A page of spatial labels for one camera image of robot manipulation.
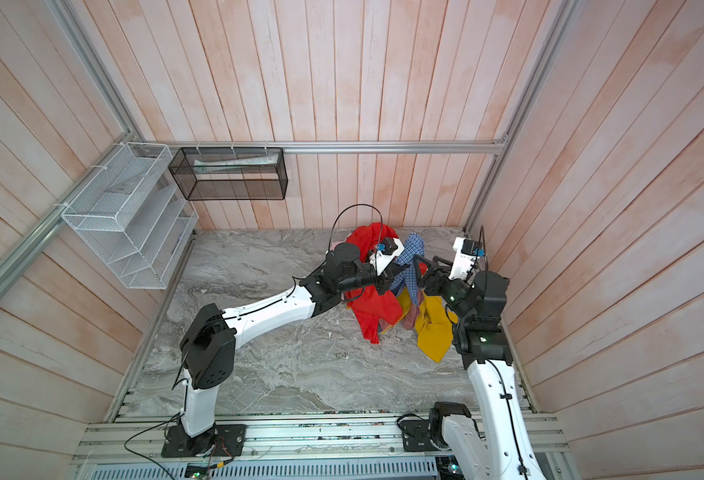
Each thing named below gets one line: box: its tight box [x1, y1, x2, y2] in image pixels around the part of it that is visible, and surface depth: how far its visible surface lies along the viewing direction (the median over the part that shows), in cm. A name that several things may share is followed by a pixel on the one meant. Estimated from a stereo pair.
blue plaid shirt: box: [390, 233, 425, 307], surface depth 76 cm
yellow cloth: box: [381, 286, 459, 363], surface depth 92 cm
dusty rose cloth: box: [378, 289, 424, 333], surface depth 94 cm
